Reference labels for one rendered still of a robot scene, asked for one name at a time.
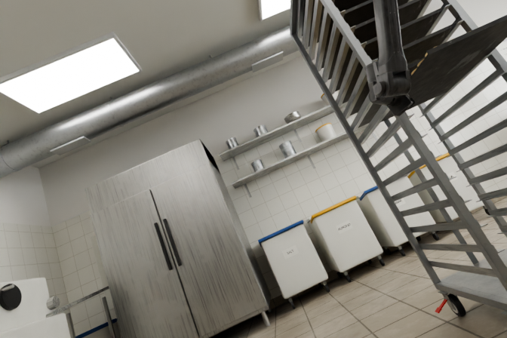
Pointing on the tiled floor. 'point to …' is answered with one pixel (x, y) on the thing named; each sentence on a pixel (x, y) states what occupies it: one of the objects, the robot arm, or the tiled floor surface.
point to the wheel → (457, 305)
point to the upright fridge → (176, 248)
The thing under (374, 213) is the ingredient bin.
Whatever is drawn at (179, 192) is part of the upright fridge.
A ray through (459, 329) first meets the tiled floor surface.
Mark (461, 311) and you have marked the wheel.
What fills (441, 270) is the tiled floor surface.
